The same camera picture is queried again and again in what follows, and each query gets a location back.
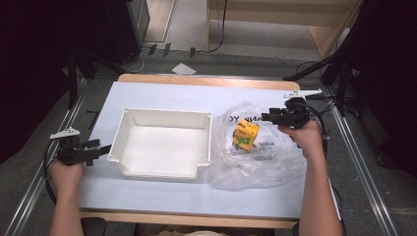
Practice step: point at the black chair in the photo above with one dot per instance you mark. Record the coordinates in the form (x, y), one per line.
(93, 227)

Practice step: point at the white paper sheet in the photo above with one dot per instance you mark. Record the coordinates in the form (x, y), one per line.
(183, 69)

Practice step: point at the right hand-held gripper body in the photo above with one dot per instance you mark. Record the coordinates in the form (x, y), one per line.
(295, 115)

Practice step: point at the clear plastic bag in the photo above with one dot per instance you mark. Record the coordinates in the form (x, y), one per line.
(262, 172)

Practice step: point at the wooden table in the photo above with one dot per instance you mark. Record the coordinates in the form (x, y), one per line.
(196, 79)

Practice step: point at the metal floor rail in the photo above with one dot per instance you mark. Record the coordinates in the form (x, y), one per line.
(360, 170)
(39, 187)

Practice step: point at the person's left hand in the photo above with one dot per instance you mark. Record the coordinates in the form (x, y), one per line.
(65, 175)

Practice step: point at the light blue table mat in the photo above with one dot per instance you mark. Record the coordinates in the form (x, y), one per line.
(164, 95)

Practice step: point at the black cabinet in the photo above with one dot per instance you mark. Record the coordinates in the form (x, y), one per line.
(123, 32)

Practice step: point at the wooden shelf unit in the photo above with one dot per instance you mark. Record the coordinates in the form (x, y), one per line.
(262, 19)

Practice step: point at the person's lap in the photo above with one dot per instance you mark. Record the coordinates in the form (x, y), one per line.
(196, 233)

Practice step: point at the black metal stand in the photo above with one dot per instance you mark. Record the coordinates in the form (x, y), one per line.
(72, 85)
(342, 85)

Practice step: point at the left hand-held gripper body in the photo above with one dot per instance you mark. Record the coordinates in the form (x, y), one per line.
(67, 154)

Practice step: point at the person's right hand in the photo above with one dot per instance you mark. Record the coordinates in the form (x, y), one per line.
(305, 139)

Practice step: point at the yellow carton box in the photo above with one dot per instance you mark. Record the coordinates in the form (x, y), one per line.
(246, 135)

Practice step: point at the white plastic bin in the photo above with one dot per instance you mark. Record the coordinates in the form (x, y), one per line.
(157, 147)

